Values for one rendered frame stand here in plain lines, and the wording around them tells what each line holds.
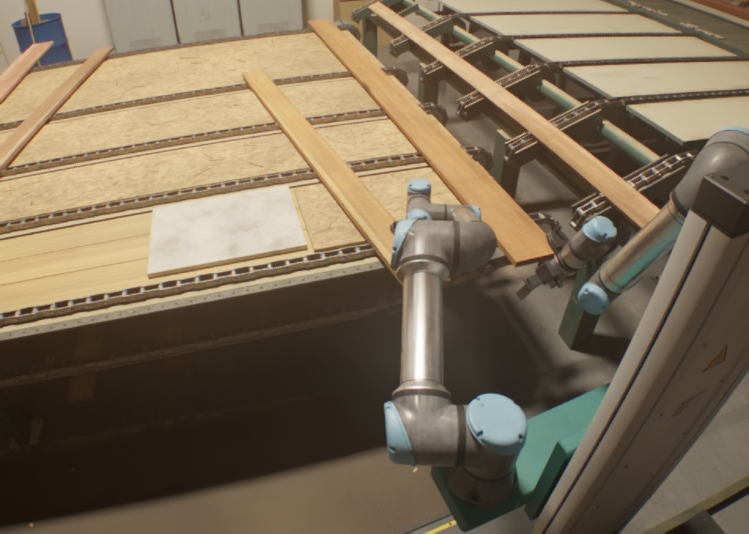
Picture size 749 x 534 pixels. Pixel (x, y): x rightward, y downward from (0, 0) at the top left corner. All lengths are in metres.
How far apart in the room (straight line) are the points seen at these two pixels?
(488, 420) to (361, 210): 1.29
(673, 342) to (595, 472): 0.33
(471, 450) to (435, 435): 0.07
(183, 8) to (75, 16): 1.58
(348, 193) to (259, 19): 5.12
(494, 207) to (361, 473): 1.24
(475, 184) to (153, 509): 1.93
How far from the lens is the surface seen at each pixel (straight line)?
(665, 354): 0.71
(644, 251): 1.15
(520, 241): 1.99
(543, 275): 1.44
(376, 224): 1.99
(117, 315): 1.91
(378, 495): 2.24
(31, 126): 3.60
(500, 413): 0.98
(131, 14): 7.11
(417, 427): 0.95
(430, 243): 1.11
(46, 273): 2.26
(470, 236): 1.14
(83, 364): 2.20
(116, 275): 2.10
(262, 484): 2.30
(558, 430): 1.27
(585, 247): 1.36
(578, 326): 2.74
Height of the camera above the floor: 2.03
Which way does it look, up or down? 39 degrees down
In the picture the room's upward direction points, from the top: straight up
